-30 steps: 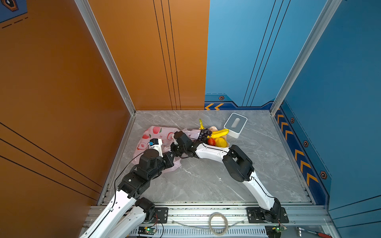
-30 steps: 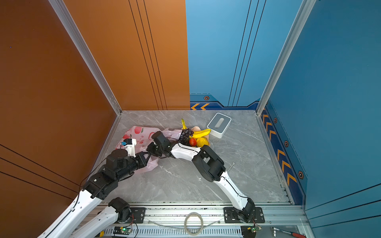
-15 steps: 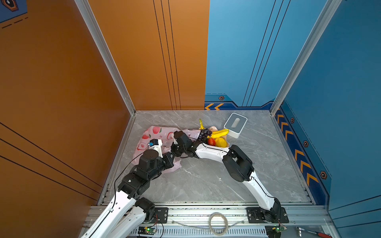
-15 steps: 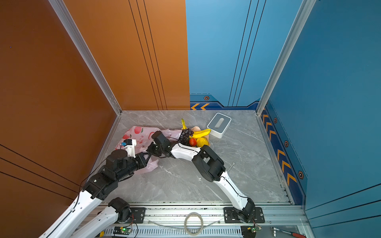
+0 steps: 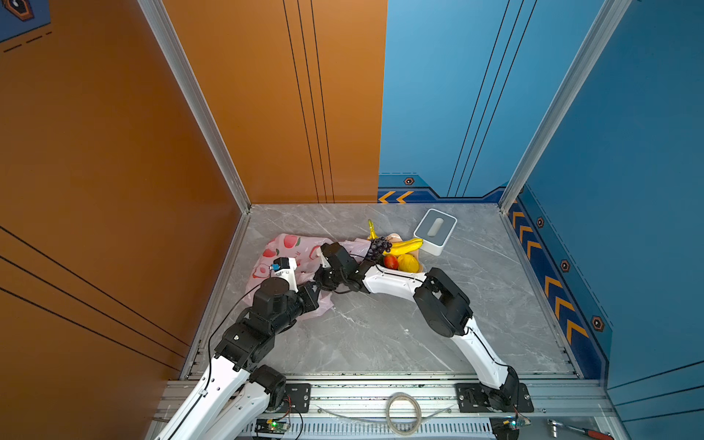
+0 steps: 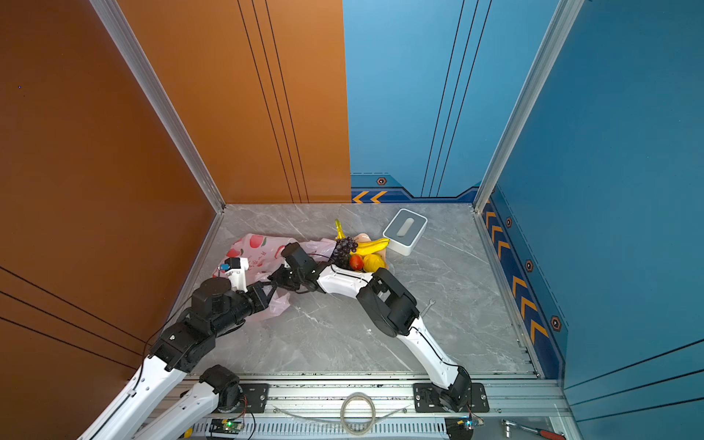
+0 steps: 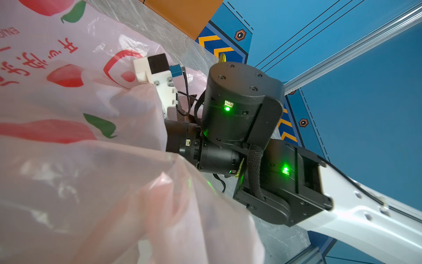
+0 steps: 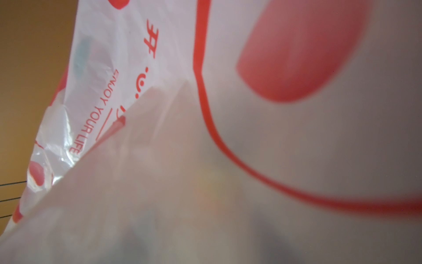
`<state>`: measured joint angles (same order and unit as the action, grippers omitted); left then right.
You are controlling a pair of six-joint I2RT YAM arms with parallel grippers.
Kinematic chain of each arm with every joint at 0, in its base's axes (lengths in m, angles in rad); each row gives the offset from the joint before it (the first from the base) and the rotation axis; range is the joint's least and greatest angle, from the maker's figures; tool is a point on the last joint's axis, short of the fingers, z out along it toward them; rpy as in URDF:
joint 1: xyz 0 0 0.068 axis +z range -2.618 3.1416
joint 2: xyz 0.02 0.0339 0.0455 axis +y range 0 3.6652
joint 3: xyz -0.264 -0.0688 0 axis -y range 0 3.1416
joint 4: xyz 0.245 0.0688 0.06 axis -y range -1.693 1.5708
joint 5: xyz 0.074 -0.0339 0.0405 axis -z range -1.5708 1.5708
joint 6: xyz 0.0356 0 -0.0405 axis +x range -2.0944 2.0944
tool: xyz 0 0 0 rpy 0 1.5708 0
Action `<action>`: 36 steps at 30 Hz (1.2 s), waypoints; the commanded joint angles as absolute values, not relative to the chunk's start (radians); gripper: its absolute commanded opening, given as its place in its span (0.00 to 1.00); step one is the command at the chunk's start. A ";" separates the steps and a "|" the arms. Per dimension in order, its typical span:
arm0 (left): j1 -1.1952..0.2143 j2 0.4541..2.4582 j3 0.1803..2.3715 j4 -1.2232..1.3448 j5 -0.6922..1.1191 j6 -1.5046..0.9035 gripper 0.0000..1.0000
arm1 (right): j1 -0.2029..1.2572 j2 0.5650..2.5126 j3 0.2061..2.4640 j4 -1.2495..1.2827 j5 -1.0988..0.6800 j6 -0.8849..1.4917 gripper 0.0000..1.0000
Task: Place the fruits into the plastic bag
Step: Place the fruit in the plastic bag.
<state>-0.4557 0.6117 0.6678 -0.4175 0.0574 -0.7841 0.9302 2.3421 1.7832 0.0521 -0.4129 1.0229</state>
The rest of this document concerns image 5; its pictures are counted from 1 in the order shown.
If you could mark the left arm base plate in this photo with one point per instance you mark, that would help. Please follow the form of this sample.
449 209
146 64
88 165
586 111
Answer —
298 394

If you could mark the yellow banana bunch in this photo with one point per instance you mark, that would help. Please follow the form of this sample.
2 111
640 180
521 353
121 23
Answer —
399 247

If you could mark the dark purple grape bunch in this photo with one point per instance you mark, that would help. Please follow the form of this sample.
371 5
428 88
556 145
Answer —
379 247

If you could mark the wooden fruit plate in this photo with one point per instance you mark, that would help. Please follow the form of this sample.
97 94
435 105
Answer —
395 238

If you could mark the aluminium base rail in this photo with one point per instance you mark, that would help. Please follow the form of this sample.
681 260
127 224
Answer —
380 407

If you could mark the yellow bell pepper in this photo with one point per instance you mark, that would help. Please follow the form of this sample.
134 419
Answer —
409 263

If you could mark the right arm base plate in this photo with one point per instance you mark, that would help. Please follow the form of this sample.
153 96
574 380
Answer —
471 398

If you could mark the red apple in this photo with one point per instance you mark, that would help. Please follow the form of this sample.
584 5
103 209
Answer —
391 262

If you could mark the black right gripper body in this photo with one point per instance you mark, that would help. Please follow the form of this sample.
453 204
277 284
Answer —
330 277

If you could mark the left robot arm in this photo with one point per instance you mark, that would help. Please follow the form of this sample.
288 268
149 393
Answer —
276 306

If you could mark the aluminium corner post right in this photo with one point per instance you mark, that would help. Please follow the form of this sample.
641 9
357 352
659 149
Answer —
606 22

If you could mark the aluminium corner post left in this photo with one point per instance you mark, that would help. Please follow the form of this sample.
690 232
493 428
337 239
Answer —
171 47

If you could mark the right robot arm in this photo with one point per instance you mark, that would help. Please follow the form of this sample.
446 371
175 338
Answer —
444 306

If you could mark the right green circuit board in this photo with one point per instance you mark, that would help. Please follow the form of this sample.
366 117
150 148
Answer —
508 428

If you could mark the left green circuit board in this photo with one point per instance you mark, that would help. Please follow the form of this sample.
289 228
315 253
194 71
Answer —
271 427

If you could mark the aluminium corner post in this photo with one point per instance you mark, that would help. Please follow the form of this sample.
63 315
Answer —
606 22
171 47

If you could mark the green circuit board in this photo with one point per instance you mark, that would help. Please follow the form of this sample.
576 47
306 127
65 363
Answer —
508 428
271 427

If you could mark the white grey tissue box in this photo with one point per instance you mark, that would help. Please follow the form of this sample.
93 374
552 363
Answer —
435 229

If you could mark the red handled screwdriver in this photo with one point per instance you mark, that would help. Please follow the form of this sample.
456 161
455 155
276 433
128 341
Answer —
554 426

